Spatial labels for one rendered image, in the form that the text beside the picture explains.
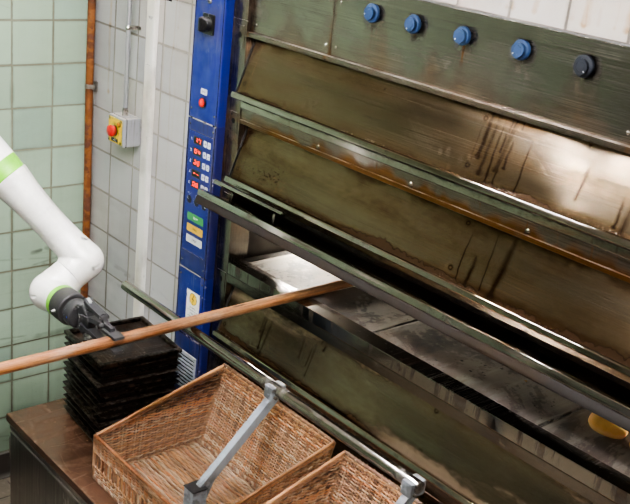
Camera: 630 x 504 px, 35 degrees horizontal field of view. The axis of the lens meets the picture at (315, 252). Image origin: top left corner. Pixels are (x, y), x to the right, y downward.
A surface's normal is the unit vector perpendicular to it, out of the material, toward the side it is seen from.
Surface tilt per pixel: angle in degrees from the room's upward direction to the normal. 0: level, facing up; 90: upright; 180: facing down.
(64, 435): 0
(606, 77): 90
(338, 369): 70
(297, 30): 88
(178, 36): 90
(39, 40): 90
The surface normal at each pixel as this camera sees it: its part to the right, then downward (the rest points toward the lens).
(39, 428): 0.11, -0.93
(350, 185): -0.68, -0.18
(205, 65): -0.76, 0.15
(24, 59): 0.65, 0.33
